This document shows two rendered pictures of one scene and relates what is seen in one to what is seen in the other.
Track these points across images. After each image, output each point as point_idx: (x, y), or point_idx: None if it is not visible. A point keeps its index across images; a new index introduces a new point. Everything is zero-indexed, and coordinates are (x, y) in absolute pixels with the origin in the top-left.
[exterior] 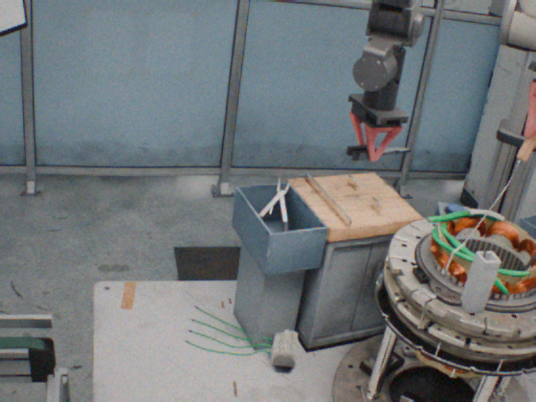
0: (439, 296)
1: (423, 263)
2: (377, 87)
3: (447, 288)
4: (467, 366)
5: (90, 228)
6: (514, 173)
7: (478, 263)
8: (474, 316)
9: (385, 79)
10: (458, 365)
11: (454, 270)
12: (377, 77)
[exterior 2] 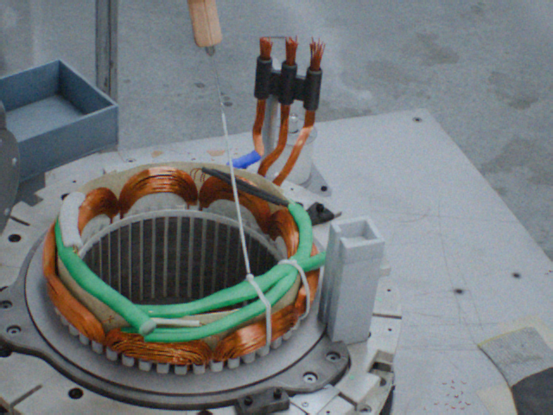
0: (334, 376)
1: (215, 392)
2: (9, 208)
3: (303, 359)
4: (389, 393)
5: None
6: (217, 79)
7: (363, 258)
8: (372, 330)
9: (16, 169)
10: (390, 407)
11: (283, 327)
12: (3, 182)
